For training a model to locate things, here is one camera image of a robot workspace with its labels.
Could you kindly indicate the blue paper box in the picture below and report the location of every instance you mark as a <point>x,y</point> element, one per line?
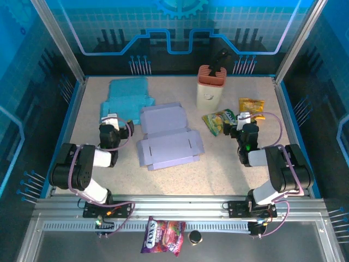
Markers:
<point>125,95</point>

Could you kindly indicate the lavender paper box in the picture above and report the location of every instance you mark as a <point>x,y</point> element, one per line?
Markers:
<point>169,147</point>

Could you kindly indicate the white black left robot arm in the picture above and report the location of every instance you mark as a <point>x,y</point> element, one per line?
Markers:
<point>81,166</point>

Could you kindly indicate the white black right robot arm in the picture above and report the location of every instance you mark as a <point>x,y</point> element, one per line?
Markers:
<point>283,169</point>

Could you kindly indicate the orange yellow snack bag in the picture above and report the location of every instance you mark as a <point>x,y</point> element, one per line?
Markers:
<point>252,107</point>

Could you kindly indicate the green yellow candy bag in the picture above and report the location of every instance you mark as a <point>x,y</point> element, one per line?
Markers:
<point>215,121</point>

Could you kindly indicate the cream knife block coral top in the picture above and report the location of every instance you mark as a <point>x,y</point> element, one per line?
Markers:
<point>208,92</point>

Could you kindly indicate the small controller board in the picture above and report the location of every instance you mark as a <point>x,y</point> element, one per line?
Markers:
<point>105,227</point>
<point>257,227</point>

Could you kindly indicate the purple berries candy bag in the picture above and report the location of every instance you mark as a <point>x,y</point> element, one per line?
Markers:
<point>161,234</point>

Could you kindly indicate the black round cap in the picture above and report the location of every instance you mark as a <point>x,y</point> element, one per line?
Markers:
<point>195,237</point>

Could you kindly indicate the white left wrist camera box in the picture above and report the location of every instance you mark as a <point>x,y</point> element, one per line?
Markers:
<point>110,121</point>

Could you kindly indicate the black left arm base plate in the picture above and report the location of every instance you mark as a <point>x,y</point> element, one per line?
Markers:
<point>121,208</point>

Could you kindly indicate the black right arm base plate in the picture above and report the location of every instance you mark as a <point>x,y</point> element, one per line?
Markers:
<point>235,208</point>

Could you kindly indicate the aluminium rail frame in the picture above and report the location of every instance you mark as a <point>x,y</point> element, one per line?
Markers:
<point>177,203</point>

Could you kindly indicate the aluminium corner post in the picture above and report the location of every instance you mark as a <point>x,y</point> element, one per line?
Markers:
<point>297,41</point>
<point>61,41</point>

